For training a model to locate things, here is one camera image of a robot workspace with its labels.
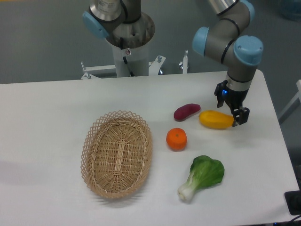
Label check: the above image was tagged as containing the purple sweet potato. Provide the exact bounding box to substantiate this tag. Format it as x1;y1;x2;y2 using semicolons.
174;104;201;121

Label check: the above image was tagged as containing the white object right edge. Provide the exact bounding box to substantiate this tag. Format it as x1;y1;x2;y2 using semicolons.
278;80;301;124

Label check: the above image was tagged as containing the white metal base frame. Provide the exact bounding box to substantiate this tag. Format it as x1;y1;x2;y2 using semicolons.
80;50;190;80

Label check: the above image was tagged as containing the woven wicker basket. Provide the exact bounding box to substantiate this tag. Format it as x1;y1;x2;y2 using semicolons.
80;110;152;199

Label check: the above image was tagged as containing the orange tangerine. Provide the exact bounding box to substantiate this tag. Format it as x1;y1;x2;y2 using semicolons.
166;128;188;152

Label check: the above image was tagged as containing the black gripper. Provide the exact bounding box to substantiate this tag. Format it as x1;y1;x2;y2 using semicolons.
214;80;250;127

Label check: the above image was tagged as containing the yellow mango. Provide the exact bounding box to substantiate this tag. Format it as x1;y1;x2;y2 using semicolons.
199;110;234;129

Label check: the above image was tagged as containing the black cable on pedestal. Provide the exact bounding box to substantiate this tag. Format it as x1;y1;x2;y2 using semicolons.
119;37;135;77

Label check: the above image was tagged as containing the black device at edge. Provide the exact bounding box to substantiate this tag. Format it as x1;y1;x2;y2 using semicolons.
284;190;301;216

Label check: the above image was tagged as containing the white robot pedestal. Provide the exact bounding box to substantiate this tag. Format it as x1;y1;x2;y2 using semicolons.
103;11;156;78

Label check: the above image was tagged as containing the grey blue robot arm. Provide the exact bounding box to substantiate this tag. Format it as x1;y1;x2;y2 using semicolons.
82;0;263;126

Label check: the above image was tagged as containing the green bok choy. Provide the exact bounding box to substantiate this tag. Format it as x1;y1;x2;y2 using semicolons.
177;155;225;202

